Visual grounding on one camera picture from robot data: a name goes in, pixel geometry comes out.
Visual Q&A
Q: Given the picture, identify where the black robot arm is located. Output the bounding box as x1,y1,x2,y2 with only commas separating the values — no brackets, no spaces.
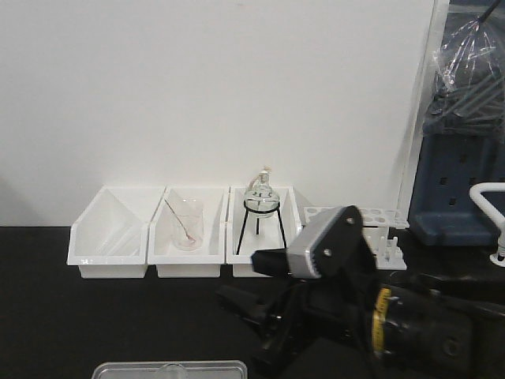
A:
217,231,504,378

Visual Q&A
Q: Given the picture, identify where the white test tube rack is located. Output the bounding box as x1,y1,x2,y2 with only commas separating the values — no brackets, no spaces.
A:
303,206,408,272

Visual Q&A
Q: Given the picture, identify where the glass flask on tripod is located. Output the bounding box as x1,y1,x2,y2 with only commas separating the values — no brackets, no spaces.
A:
236,166,287,255

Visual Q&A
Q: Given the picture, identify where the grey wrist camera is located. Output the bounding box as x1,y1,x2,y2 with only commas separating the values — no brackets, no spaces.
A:
286,205,363,279

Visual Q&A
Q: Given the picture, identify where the clear glass beaker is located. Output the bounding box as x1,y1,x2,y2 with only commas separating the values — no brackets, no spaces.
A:
155,363,189,379

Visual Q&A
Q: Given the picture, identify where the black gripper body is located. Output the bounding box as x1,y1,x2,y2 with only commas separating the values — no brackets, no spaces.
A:
252,232,380,356

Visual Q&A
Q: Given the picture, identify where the white bin right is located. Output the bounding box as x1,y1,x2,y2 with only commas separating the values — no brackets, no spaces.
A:
226,186,302,277

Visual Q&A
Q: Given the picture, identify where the blue pegboard drying rack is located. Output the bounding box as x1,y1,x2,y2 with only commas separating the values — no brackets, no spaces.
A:
408,0,505,246

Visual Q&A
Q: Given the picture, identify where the silver metal tray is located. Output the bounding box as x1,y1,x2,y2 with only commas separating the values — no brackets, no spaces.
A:
92,360,248,379

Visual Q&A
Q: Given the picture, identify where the white bin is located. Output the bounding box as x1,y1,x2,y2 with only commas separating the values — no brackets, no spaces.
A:
148,186,229,279
226,186,302,277
66,186,166,279

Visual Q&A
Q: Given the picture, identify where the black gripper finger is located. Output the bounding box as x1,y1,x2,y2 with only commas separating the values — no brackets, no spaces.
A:
249,315,335,378
215,285,276,328

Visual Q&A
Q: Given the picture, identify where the white lab faucet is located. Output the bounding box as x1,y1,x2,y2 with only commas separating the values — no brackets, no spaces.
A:
469,182,504,268

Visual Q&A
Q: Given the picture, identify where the glass beaker with stirrer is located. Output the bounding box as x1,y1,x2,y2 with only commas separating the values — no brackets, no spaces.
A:
164,198,204,251

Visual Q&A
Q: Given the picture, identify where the white bin left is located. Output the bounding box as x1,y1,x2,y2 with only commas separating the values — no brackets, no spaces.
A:
66,186,166,279

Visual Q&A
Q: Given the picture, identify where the bag of grey pegs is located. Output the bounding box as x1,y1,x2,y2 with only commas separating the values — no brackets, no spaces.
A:
422,1,504,143

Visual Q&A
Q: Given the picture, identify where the white bin middle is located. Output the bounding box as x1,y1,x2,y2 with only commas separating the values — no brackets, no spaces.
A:
148,186,229,279

